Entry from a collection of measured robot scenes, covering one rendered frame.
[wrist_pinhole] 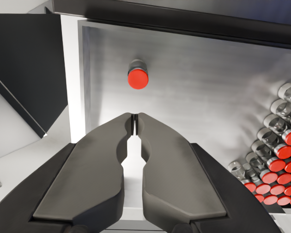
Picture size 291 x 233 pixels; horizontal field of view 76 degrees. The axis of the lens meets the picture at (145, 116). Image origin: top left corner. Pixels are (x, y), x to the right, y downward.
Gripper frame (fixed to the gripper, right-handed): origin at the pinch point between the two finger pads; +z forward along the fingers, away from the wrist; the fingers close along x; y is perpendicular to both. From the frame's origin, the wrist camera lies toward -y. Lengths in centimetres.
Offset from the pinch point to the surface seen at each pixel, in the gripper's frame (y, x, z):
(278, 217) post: 29.2, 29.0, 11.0
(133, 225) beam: 100, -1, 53
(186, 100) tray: 3.7, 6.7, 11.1
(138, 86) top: 0.1, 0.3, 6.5
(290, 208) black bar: 24.2, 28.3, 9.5
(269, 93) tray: 2.5, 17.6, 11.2
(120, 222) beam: 99, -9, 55
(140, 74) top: -1.0, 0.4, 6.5
